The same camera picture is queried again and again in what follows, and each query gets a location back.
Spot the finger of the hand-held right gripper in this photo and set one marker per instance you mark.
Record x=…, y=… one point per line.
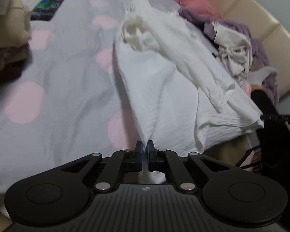
x=280, y=119

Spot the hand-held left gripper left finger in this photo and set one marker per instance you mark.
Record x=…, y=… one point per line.
x=141, y=158

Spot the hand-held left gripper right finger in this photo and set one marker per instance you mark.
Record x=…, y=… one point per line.
x=148, y=158

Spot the white muslin garment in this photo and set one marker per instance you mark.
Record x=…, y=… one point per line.
x=171, y=89

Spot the crumpled cream garment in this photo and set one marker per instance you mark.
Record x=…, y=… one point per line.
x=234, y=62

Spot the purple fleece robe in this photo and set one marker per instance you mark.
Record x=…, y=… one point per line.
x=256, y=48

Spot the beige padded headboard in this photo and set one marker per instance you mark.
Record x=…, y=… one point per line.
x=268, y=17

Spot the bed with pink dotted sheet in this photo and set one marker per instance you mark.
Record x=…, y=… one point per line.
x=62, y=77

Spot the pink pillow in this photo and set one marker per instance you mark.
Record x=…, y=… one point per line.
x=193, y=0

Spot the dark brown garment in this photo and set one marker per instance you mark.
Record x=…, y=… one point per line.
x=4, y=62

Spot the black smartphone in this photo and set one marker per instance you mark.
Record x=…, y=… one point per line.
x=47, y=8

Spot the beige garment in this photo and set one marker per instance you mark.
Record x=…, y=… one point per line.
x=7, y=29

